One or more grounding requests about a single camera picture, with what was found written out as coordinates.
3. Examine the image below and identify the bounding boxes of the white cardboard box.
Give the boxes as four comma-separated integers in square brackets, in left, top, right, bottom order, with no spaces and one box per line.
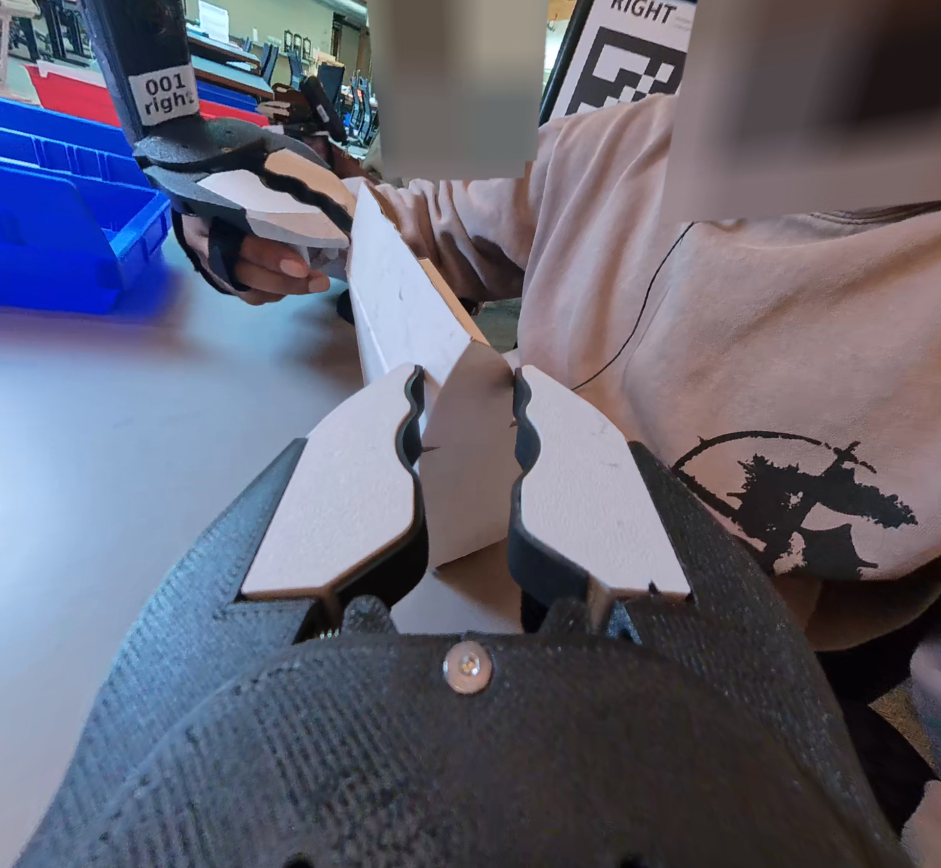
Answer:
[346,183,526,637]

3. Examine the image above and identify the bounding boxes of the person's dark pants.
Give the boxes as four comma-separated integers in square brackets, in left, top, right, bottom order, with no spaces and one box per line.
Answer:
[816,574,941,868]

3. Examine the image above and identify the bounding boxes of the printed tag board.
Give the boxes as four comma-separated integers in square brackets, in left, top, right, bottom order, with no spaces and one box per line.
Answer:
[539,0,703,128]

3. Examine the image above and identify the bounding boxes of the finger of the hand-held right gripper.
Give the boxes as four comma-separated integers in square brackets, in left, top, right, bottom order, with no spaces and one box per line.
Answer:
[175,170,352,251]
[261,146,359,237]

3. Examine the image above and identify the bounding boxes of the red plastic bin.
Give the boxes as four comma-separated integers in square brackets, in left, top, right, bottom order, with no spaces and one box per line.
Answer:
[25,59,269,130]

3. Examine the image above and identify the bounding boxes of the blue plastic bin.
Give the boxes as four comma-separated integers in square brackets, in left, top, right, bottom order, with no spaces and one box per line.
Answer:
[0,98,175,314]

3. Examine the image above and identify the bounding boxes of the thin black cable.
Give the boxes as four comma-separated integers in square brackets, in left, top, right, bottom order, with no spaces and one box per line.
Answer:
[570,221,695,393]

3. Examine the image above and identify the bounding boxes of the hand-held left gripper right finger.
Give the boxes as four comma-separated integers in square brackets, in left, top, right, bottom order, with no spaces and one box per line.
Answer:
[506,364,695,634]

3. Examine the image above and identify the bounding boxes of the person's right forearm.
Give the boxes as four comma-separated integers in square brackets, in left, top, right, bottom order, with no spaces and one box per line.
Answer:
[346,173,545,314]

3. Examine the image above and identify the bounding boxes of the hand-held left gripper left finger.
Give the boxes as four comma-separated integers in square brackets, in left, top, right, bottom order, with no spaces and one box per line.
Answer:
[237,362,431,634]

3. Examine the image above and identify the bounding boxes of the person's right hand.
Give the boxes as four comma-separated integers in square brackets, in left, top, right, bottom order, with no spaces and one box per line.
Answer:
[173,214,332,306]

